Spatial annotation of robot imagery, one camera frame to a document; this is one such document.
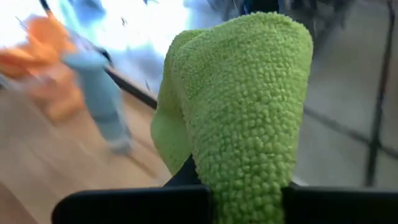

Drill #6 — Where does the orange microfiber towel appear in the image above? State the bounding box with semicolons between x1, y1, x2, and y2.
0;14;87;123

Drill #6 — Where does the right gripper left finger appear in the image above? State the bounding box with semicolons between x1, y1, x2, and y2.
51;154;213;224

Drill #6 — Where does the green microfiber towel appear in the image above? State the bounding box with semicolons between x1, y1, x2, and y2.
150;11;314;224

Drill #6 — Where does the black aluminium frame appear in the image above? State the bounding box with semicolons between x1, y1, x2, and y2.
104;67;159;110

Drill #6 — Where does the pale blue spray bottle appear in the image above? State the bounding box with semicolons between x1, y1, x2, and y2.
61;51;135;156

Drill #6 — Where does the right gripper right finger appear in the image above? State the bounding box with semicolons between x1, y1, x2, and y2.
281;182;398;224

